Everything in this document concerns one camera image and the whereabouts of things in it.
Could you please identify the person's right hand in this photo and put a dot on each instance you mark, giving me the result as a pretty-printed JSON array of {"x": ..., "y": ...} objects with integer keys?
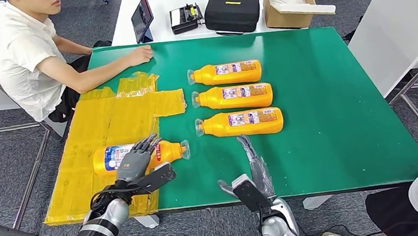
[{"x": 141, "y": 56}]

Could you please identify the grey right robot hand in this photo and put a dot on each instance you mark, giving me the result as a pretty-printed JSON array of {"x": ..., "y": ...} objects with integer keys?
[{"x": 262, "y": 177}]

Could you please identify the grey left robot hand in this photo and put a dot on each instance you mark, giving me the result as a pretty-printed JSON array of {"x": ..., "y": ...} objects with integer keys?
[{"x": 133, "y": 166}]

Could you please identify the orange detergent bottle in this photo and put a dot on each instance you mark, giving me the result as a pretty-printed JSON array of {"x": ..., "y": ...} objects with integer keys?
[
  {"x": 170, "y": 152},
  {"x": 217, "y": 126},
  {"x": 211, "y": 99},
  {"x": 205, "y": 76}
]

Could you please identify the person's left forearm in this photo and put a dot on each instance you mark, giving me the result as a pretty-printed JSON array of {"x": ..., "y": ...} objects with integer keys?
[{"x": 72, "y": 46}]

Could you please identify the person's right forearm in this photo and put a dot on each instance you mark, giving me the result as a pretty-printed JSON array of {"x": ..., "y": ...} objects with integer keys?
[{"x": 103, "y": 73}]

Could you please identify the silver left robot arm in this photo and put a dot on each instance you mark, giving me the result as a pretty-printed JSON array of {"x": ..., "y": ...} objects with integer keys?
[{"x": 97, "y": 235}]

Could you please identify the black tablet with blue stand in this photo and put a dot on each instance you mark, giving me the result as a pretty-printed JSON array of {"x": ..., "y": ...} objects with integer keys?
[{"x": 142, "y": 18}]

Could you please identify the white table foot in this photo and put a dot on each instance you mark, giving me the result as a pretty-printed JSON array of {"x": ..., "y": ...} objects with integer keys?
[
  {"x": 147, "y": 221},
  {"x": 316, "y": 202}
]

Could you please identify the yellow plastic sheet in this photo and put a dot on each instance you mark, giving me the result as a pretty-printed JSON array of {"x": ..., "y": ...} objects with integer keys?
[{"x": 90, "y": 121}]

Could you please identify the green table mat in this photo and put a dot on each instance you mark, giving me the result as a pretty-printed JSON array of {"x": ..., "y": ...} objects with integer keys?
[{"x": 326, "y": 102}]

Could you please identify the black hard carry case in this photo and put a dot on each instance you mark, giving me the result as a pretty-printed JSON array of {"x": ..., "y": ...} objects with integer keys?
[{"x": 231, "y": 13}]

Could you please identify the brown cardboard box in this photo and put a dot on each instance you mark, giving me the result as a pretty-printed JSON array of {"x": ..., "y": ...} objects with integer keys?
[{"x": 285, "y": 19}]

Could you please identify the black bag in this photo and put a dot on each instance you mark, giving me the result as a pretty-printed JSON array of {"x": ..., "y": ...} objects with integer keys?
[{"x": 348, "y": 36}]

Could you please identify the white foam board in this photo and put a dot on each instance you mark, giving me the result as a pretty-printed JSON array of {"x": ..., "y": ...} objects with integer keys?
[{"x": 307, "y": 8}]

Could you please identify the white table with metal legs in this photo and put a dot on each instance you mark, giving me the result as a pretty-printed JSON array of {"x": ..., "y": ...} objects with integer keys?
[{"x": 395, "y": 22}]

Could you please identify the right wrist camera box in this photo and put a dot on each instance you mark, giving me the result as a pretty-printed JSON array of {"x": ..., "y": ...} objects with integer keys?
[{"x": 253, "y": 195}]

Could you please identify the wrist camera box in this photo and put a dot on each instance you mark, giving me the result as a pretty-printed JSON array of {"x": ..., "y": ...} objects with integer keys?
[
  {"x": 157, "y": 177},
  {"x": 253, "y": 195}
]

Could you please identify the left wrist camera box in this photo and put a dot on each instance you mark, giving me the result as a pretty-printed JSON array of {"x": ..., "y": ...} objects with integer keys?
[{"x": 157, "y": 177}]

